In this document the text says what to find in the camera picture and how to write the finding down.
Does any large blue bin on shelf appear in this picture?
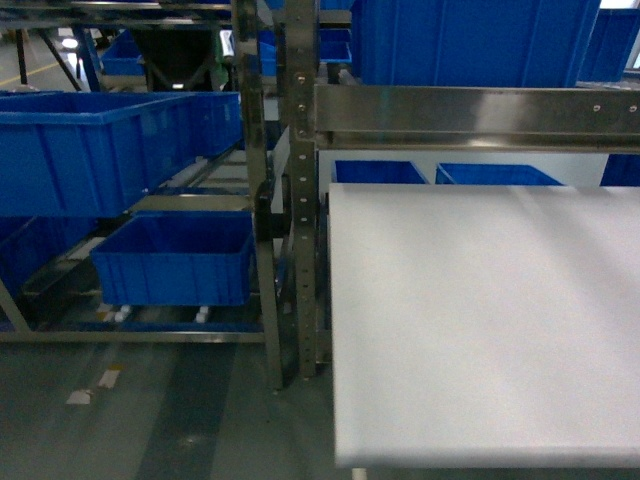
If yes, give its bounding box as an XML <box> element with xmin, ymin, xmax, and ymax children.
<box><xmin>351</xmin><ymin>1</ymin><xmax>600</xmax><ymax>88</ymax></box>

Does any white work table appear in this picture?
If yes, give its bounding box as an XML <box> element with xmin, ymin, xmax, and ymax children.
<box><xmin>329</xmin><ymin>184</ymin><xmax>639</xmax><ymax>468</ymax></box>

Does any blue bin shelf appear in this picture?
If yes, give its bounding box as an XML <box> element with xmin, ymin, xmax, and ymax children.
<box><xmin>90</xmin><ymin>211</ymin><xmax>255</xmax><ymax>306</ymax></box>
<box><xmin>1</xmin><ymin>92</ymin><xmax>241</xmax><ymax>217</ymax></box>

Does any stainless steel roller shelf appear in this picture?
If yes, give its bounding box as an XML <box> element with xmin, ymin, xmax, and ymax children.
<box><xmin>281</xmin><ymin>1</ymin><xmax>639</xmax><ymax>378</ymax></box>

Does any blue bin lower shelf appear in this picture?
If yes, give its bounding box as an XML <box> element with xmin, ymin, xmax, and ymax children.
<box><xmin>90</xmin><ymin>211</ymin><xmax>255</xmax><ymax>306</ymax></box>

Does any blue bin upper left shelf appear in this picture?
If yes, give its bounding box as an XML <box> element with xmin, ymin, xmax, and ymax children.
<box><xmin>1</xmin><ymin>92</ymin><xmax>241</xmax><ymax>217</ymax></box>

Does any steel shelf upright post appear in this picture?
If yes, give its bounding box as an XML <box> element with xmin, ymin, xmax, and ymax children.
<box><xmin>231</xmin><ymin>1</ymin><xmax>284</xmax><ymax>391</ymax></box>

